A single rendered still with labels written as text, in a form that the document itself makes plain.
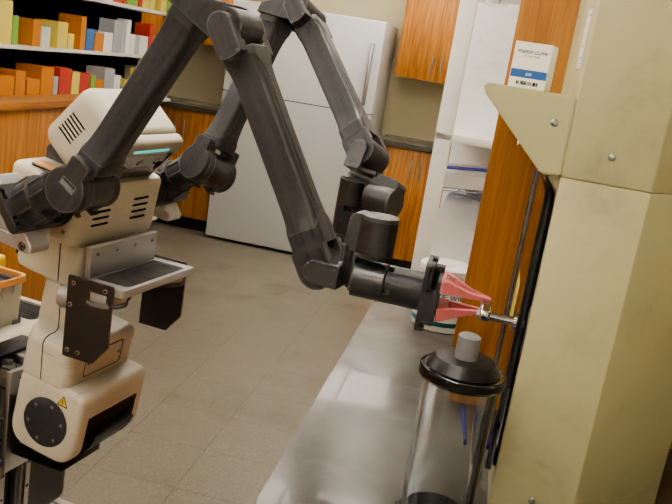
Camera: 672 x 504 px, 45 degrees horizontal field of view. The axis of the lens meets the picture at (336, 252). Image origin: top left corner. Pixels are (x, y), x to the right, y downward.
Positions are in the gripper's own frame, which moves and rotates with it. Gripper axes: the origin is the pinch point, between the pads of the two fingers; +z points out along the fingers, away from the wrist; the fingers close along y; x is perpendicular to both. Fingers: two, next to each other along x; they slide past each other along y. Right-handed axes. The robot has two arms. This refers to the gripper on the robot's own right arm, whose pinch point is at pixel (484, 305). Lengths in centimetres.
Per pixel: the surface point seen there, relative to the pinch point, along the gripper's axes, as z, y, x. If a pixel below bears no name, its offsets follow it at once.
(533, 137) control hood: 1.2, 25.3, -11.0
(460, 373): -1.5, -2.9, -23.2
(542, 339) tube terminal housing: 8.0, -0.1, -10.6
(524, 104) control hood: -0.8, 29.0, -11.1
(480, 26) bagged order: -15, 48, 132
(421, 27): -75, 68, 510
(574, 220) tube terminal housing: 8.4, 16.0, -10.8
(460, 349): -2.1, -1.0, -20.3
